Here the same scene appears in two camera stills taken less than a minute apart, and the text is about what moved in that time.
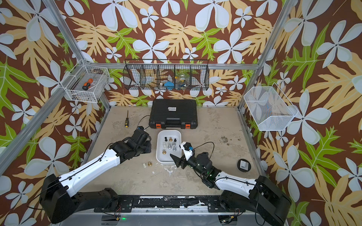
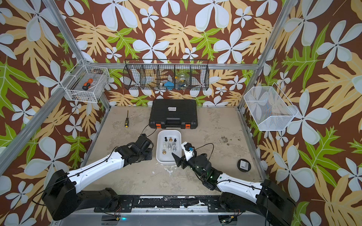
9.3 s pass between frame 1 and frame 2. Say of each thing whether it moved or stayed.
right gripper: stayed
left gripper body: moved
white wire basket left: stayed
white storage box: stayed
